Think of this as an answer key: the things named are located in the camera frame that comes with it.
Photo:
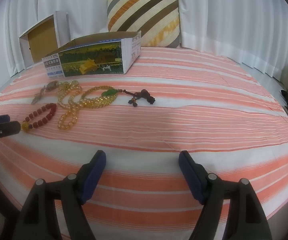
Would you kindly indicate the printed cardboard box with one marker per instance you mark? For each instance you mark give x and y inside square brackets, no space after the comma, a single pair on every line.
[97,54]

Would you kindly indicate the striped bed sheet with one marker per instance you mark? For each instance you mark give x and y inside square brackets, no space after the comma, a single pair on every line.
[204,104]

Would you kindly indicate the yellow bracelet green pendant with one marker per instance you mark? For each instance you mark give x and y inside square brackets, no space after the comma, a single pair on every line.
[107,97]

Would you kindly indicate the white box lid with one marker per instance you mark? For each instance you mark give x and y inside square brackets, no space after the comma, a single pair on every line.
[44,37]

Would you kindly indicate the dark red knot tassel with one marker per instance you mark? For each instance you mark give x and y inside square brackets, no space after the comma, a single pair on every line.
[143,94]

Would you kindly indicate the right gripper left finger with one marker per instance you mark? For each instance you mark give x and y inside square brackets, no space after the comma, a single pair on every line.
[38,219]

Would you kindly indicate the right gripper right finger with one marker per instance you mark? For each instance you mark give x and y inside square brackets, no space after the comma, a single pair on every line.
[246,218]

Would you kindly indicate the white curtain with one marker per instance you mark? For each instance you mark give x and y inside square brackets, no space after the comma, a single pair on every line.
[252,32]

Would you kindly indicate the striped throw pillow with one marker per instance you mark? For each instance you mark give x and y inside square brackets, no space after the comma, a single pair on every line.
[158,21]

